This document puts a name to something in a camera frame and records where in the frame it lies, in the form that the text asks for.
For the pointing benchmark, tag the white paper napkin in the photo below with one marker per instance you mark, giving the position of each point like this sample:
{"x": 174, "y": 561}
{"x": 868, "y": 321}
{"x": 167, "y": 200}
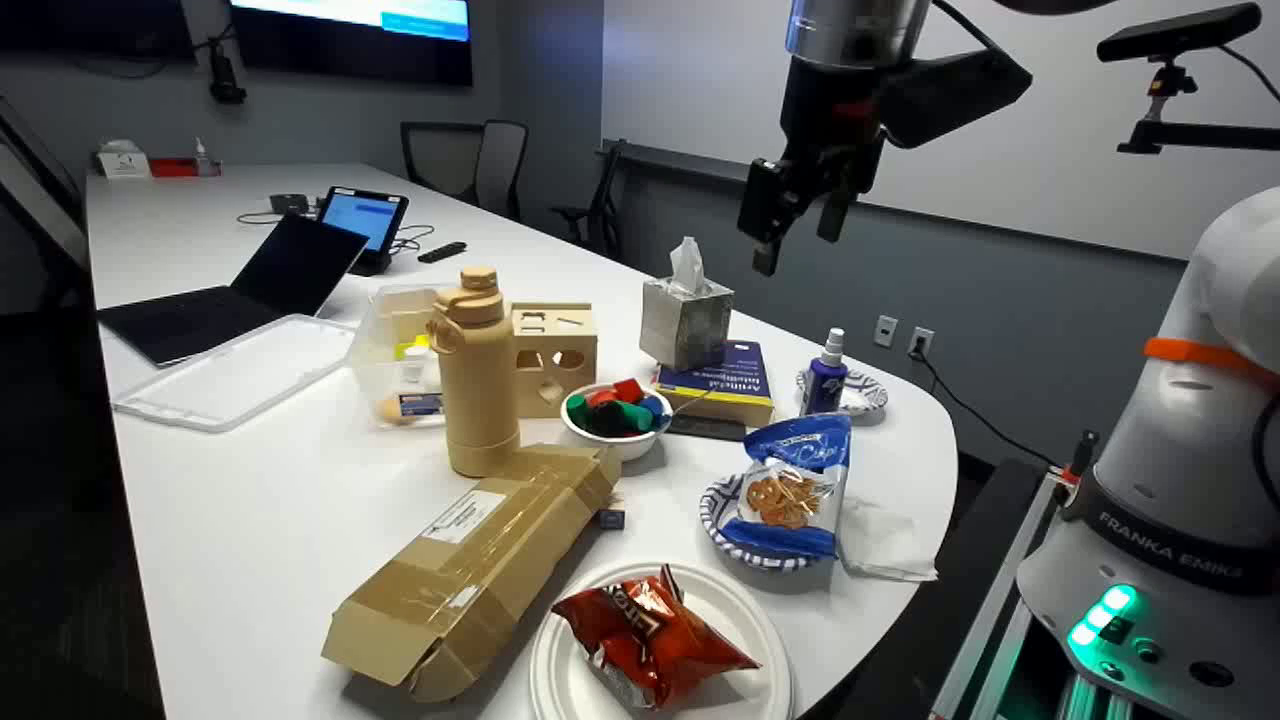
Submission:
{"x": 881, "y": 541}

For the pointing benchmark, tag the long cardboard box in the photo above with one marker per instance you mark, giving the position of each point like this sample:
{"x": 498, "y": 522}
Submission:
{"x": 447, "y": 607}

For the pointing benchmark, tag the camera on stand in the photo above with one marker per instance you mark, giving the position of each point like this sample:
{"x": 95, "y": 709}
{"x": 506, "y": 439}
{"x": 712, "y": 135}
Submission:
{"x": 1161, "y": 46}

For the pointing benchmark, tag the blue patterned plate with snack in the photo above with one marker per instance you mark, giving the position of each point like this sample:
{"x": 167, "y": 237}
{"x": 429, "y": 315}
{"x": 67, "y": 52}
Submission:
{"x": 773, "y": 519}

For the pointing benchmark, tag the red chip bag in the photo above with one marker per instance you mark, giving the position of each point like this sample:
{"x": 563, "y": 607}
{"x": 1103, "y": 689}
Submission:
{"x": 646, "y": 642}

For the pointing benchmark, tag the white bowl with blocks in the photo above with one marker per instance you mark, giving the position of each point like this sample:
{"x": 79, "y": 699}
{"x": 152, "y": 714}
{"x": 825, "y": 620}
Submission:
{"x": 616, "y": 417}

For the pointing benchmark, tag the tan water bottle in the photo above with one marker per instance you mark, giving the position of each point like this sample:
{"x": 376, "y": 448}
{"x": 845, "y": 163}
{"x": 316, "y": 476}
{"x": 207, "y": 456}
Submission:
{"x": 479, "y": 373}

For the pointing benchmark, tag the white tissue box far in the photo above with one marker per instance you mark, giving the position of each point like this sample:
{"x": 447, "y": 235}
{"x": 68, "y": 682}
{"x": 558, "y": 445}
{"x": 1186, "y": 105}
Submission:
{"x": 120, "y": 163}

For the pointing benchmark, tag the wooden shape sorter box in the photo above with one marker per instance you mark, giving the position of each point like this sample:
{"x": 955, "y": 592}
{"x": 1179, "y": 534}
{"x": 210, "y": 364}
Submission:
{"x": 555, "y": 353}

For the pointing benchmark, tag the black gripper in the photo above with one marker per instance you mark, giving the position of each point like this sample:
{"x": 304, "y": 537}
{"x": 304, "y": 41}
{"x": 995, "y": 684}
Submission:
{"x": 828, "y": 153}

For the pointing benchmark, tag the white paper plate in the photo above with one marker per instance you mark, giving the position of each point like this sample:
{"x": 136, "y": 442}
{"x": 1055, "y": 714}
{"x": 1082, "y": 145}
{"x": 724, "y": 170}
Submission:
{"x": 564, "y": 684}

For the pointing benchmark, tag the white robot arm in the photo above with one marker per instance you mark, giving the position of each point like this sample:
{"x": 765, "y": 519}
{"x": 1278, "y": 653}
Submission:
{"x": 1161, "y": 569}

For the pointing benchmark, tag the grey tissue box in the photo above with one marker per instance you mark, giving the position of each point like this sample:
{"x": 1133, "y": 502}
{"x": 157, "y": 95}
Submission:
{"x": 684, "y": 315}

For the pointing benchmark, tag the black tablet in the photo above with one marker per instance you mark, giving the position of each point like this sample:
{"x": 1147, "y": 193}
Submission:
{"x": 373, "y": 219}

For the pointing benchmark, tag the black remote control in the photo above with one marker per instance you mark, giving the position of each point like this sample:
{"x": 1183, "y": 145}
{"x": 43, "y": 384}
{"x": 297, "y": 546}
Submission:
{"x": 442, "y": 254}

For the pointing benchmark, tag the blue spray bottle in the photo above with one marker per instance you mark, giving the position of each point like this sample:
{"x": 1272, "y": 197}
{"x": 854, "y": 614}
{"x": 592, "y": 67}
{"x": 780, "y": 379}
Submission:
{"x": 825, "y": 373}

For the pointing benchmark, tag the clear plastic container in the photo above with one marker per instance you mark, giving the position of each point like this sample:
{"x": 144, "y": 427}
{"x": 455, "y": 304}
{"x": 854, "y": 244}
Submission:
{"x": 392, "y": 358}

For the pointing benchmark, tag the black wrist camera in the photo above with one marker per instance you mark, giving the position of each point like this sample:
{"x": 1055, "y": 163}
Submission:
{"x": 939, "y": 96}

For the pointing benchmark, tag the red object far table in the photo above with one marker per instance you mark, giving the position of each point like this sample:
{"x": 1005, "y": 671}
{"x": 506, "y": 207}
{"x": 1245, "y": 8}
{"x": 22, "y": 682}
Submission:
{"x": 196, "y": 163}

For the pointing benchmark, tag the blue thick book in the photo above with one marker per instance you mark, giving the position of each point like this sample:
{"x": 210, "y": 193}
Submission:
{"x": 733, "y": 390}

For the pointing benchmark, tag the wall monitor screen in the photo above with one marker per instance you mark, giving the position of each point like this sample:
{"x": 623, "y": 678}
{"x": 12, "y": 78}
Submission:
{"x": 402, "y": 41}

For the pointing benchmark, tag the black office chair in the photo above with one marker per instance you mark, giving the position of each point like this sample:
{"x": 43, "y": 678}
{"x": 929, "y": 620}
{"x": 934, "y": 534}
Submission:
{"x": 469, "y": 163}

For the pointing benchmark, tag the blue cookie bag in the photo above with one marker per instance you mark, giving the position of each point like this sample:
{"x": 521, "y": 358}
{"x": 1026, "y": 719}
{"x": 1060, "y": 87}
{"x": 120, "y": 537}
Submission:
{"x": 817, "y": 445}

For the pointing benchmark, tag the black laptop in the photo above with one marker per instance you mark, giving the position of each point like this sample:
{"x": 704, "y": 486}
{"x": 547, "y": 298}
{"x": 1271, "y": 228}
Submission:
{"x": 291, "y": 274}

